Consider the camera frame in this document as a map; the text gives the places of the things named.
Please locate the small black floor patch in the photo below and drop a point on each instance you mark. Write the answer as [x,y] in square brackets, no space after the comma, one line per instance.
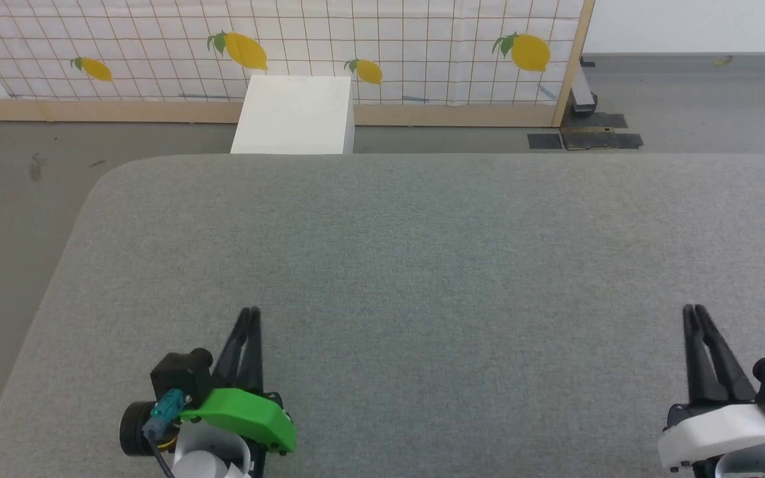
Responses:
[544,141]

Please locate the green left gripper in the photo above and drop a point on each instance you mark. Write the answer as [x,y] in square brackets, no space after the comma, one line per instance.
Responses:
[243,415]

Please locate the white rectangular box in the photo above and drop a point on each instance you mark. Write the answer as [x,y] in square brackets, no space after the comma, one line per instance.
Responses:
[296,116]

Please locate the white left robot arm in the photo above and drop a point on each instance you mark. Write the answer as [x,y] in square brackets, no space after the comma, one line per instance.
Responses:
[206,461]

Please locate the lemon print partition screen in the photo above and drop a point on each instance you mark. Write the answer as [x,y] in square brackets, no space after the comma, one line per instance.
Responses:
[389,40]

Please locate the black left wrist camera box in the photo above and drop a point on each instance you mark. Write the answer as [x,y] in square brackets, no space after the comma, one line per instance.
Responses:
[180,378]

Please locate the grey metal partition foot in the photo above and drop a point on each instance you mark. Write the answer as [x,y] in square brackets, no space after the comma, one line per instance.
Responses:
[584,89]

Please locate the long black floor patch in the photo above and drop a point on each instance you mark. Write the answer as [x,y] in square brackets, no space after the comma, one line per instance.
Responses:
[605,141]

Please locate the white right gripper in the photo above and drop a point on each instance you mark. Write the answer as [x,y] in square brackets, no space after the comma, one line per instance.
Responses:
[721,431]

